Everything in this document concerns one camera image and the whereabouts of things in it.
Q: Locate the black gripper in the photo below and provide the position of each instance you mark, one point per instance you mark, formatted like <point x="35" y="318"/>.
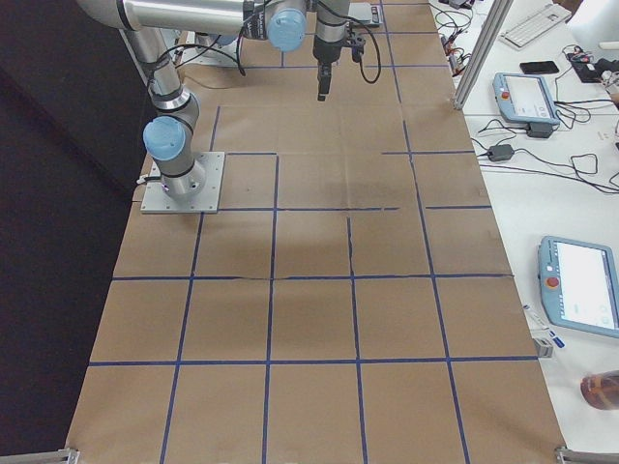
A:
<point x="323" y="52"/>

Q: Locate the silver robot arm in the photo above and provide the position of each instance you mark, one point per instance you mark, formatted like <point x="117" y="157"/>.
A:
<point x="168" y="138"/>

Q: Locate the silver digital kitchen scale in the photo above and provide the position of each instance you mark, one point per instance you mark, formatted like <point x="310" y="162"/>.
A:
<point x="366" y="13"/>

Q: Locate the black power adapter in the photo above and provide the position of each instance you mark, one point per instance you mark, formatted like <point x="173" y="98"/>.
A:
<point x="500" y="152"/>

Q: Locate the white keyboard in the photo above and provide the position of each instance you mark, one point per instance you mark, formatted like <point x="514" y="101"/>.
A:
<point x="534" y="26"/>

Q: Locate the far blue teach pendant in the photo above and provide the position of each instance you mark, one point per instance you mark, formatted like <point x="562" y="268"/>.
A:
<point x="524" y="98"/>

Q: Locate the blue teach pendant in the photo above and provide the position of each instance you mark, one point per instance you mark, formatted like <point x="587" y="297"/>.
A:
<point x="524" y="98"/>
<point x="579" y="285"/>

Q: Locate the black smartphone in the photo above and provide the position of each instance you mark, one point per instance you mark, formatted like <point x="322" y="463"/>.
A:
<point x="539" y="67"/>

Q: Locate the near blue teach pendant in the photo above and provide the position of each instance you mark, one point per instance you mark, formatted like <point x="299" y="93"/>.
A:
<point x="579" y="285"/>

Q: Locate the brown translucent bottle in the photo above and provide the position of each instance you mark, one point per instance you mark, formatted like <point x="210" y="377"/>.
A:
<point x="601" y="390"/>

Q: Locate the aluminium frame post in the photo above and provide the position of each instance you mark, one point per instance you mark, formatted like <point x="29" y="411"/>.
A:
<point x="489" y="32"/>

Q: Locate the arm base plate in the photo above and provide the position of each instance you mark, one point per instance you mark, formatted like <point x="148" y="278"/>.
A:
<point x="197" y="192"/>

